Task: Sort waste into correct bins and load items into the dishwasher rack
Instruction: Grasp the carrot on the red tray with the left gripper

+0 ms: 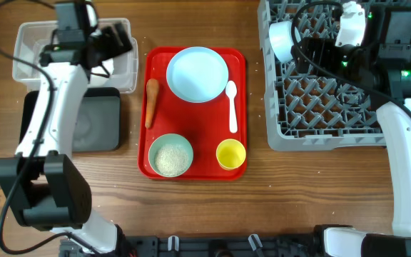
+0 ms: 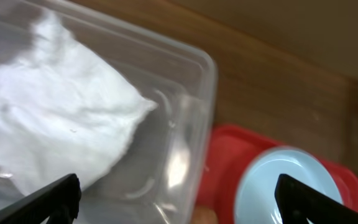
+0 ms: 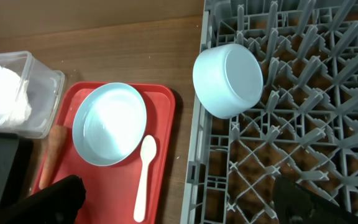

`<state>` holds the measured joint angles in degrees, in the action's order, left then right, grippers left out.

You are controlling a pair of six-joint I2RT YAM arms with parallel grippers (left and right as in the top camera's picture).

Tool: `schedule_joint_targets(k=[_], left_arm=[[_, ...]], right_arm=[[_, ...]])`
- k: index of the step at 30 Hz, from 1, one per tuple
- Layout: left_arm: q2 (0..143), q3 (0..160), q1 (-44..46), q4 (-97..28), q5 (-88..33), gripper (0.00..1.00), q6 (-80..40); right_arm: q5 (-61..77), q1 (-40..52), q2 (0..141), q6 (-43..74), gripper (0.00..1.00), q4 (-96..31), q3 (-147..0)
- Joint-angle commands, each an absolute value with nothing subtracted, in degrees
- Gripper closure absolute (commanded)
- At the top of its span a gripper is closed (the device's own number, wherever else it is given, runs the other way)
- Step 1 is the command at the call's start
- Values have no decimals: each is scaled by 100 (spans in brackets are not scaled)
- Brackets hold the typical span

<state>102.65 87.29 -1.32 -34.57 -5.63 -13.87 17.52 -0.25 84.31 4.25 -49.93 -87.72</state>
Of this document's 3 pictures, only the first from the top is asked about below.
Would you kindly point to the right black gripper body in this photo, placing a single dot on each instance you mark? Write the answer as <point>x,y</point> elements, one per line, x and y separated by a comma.
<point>302,54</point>

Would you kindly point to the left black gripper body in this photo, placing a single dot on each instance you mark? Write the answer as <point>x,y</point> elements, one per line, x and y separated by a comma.
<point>105,45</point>

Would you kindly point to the white paper towel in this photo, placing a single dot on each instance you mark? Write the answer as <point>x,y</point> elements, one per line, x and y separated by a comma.
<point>106,68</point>

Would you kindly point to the light blue small bowl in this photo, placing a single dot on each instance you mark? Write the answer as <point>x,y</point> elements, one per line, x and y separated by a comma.
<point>281,40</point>

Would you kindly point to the orange carrot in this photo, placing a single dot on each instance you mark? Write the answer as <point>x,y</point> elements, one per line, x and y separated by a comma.
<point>152,89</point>

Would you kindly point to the green bowl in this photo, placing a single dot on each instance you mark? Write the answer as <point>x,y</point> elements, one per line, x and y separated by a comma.
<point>169,138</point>

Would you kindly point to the pile of white rice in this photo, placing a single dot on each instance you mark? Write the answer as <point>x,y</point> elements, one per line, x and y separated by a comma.
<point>171,160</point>

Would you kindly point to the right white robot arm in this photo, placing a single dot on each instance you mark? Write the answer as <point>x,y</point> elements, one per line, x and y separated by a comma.
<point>372,51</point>

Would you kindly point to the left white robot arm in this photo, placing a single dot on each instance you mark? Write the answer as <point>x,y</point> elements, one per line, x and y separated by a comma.
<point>43,188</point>

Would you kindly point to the grey dishwasher rack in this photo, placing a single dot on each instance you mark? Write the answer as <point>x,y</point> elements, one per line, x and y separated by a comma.
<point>302,113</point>

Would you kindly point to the clear plastic bin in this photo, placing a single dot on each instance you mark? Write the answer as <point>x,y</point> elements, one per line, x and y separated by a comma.
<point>33,36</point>

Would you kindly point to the black plastic bin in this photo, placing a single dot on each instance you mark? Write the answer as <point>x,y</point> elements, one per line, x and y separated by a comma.
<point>98,121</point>

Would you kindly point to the white plastic spoon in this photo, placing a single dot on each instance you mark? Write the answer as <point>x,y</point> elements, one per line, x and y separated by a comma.
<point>231,93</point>

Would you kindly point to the light blue plate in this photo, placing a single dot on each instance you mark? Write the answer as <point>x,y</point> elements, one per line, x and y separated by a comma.
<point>197,74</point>

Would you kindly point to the red plastic tray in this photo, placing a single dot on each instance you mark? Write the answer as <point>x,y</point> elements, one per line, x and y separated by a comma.
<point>203,125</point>

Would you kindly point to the yellow plastic cup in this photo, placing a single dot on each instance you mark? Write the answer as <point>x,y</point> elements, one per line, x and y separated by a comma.
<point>230,154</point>

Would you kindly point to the black mounting rail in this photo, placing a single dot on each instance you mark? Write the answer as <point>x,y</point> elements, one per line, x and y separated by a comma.
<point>252,245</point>

